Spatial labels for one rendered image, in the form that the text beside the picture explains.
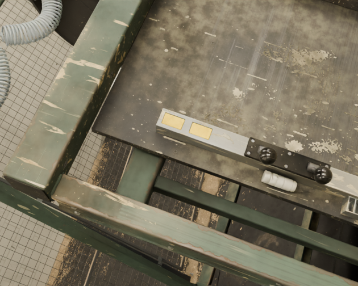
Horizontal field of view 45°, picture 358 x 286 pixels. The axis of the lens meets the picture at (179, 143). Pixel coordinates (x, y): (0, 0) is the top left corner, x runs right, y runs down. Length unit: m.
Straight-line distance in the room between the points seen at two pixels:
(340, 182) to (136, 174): 0.48
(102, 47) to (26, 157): 0.32
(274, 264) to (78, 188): 0.45
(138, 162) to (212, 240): 0.28
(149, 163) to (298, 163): 0.36
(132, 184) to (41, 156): 0.23
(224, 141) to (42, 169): 0.41
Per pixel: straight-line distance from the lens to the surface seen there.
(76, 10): 1.66
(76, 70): 1.04
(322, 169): 0.93
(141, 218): 0.94
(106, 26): 1.11
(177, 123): 1.03
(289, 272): 0.97
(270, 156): 0.90
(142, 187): 1.05
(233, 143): 1.03
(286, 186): 1.04
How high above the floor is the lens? 2.09
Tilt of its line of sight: 27 degrees down
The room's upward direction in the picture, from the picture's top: 56 degrees counter-clockwise
